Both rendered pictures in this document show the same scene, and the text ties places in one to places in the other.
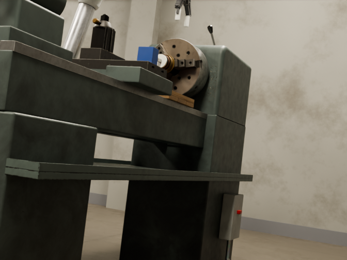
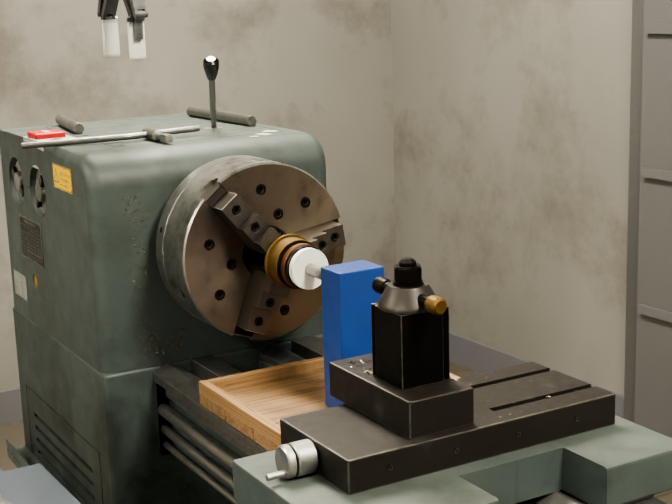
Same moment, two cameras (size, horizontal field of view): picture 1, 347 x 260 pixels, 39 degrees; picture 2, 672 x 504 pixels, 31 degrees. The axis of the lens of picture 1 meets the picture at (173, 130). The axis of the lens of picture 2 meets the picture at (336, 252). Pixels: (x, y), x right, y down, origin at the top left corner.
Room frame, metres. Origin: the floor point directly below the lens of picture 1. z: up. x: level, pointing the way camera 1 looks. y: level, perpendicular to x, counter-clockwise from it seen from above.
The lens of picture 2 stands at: (1.24, 1.64, 1.54)
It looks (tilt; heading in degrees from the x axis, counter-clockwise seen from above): 12 degrees down; 307
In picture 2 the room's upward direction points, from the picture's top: 2 degrees counter-clockwise
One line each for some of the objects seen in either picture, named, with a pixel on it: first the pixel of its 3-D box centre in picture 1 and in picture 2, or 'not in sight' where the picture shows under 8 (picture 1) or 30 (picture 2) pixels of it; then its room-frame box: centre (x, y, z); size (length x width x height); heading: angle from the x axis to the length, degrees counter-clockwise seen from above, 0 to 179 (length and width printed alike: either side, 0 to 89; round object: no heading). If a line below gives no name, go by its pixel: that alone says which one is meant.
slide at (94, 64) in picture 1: (111, 69); (450, 421); (2.05, 0.29, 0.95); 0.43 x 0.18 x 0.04; 66
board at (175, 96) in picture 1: (147, 96); (339, 396); (2.35, 0.14, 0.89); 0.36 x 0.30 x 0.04; 66
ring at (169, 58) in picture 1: (164, 63); (293, 262); (2.48, 0.08, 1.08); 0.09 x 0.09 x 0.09; 66
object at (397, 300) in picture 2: (104, 25); (408, 295); (2.08, 0.35, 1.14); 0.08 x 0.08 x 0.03
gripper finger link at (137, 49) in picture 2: (177, 14); (136, 40); (2.84, 0.05, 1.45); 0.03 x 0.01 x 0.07; 66
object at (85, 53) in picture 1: (103, 59); (399, 391); (2.10, 0.34, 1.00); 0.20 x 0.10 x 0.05; 156
